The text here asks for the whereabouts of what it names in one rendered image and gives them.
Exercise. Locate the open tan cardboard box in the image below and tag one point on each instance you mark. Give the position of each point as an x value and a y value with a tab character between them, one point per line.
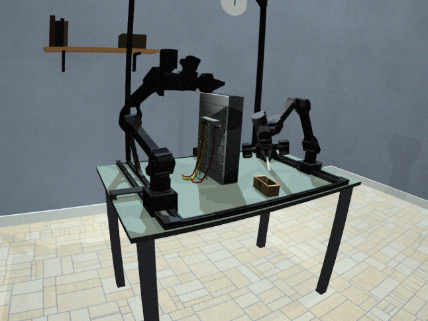
266	186

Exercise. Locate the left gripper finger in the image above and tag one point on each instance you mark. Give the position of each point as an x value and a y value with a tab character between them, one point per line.
271	149
261	154

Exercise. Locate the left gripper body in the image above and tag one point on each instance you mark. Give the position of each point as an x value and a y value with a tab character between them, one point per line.
247	148

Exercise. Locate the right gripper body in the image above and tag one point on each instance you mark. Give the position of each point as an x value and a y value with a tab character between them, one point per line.
188	82

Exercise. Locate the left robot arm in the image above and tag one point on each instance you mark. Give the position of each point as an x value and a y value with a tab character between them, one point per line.
274	125

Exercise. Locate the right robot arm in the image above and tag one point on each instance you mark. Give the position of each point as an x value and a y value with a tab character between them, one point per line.
158	79

